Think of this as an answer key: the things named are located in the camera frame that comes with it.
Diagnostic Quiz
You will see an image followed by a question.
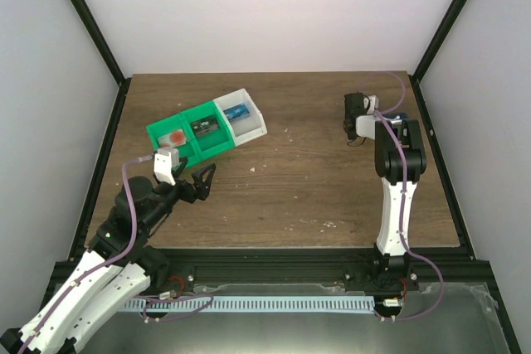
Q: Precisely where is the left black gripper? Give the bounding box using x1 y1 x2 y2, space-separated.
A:
141 164 217 232

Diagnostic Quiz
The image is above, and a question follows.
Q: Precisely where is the blue leather card holder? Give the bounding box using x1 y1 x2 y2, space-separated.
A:
384 112 409 120

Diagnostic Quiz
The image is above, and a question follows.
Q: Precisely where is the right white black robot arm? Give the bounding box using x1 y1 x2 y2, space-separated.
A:
343 92 427 290

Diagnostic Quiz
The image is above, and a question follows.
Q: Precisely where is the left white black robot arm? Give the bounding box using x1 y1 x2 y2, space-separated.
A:
1 153 216 353

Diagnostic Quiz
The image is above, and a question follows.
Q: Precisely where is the white red credit card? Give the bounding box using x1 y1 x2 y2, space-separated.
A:
158 129 188 148

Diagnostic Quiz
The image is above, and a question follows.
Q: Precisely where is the black credit card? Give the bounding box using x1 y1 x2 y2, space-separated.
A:
190 115 219 138

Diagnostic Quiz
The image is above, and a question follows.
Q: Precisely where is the blue credit card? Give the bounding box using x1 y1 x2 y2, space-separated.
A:
223 103 251 123

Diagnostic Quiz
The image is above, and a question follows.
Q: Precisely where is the middle green bin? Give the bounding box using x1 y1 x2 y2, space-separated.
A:
182 100 235 161

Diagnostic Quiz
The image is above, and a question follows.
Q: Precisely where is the green bin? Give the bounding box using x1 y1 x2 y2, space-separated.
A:
146 114 201 167
182 100 235 161

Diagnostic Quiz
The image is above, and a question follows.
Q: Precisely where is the left green bin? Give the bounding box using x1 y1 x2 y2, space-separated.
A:
146 114 201 167

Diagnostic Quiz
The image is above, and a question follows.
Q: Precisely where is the grey metal sheet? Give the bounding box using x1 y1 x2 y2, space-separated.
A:
78 283 519 353

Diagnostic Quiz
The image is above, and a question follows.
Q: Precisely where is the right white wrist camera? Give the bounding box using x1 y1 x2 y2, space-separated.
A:
363 95 379 114

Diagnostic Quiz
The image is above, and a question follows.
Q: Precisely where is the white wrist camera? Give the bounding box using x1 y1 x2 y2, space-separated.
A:
153 147 179 186
363 95 379 114

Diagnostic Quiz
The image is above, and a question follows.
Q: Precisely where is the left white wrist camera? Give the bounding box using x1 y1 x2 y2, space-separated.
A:
153 147 179 186

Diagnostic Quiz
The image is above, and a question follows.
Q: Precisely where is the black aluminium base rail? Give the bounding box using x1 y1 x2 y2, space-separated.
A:
135 248 495 293

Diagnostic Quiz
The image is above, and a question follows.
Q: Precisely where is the light blue slotted cable duct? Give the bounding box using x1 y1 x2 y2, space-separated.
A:
119 296 375 314

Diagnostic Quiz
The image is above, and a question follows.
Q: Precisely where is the left black side rail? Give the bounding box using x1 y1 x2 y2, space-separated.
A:
66 77 132 262

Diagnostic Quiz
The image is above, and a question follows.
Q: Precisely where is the black side rail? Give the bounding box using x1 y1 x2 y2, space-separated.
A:
408 75 476 260
66 77 132 262

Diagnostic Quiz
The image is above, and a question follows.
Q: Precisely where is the right black side rail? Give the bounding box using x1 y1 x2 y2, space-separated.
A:
408 75 476 260

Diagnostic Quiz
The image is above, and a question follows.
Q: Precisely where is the right black frame post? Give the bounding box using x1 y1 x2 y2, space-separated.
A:
412 0 468 81

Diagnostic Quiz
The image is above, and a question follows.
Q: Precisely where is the black frame post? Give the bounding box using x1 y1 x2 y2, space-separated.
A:
44 0 126 84
412 0 468 81

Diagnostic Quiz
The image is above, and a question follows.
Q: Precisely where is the left black frame post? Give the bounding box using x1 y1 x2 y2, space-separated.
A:
44 0 126 84

